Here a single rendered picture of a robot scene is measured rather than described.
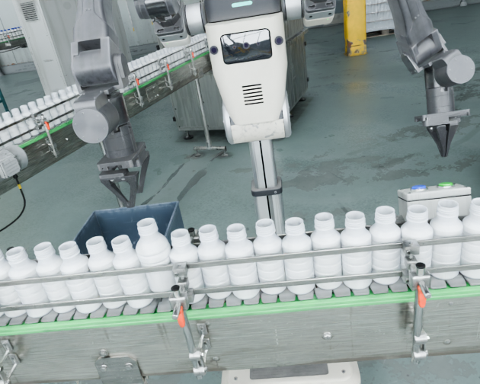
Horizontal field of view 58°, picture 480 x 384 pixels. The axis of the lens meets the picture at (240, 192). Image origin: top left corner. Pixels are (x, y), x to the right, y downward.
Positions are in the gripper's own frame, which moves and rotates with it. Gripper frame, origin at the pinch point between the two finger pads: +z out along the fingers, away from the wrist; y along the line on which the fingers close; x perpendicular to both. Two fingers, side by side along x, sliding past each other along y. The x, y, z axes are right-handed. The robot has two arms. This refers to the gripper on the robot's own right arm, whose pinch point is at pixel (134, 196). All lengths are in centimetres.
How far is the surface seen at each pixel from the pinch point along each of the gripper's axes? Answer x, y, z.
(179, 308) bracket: 7.1, 11.3, 18.9
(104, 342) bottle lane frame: -14.4, 3.7, 33.1
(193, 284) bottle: 7.9, 1.5, 21.1
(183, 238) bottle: 7.8, 0.5, 10.2
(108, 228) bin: -35, -58, 38
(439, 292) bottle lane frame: 57, 4, 27
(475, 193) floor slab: 163, -206, 121
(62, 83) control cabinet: -268, -534, 56
